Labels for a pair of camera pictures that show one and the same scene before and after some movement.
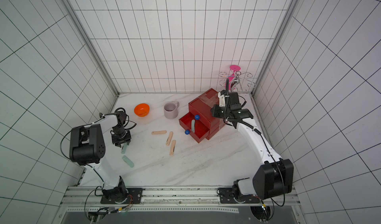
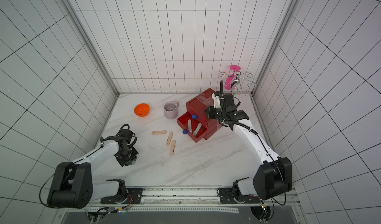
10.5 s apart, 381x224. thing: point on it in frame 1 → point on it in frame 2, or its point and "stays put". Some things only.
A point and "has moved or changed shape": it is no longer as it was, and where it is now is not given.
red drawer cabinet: x=199 y=122 stays put
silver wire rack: x=232 y=81 stays put
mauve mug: x=170 y=109 stays put
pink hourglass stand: x=234 y=68 stays put
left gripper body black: x=120 y=136 → x=126 y=156
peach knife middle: x=168 y=140 stays put
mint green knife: x=193 y=125 has moved or changed shape
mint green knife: x=123 y=147 has moved or changed shape
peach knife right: x=172 y=147 stays put
